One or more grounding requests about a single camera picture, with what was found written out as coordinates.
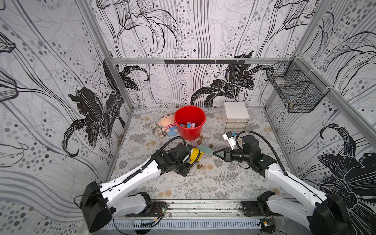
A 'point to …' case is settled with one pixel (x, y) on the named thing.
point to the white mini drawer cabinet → (235, 116)
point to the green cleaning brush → (205, 149)
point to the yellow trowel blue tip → (189, 126)
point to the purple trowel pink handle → (193, 125)
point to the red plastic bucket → (194, 114)
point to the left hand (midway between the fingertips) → (187, 172)
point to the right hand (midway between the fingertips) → (215, 153)
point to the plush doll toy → (166, 124)
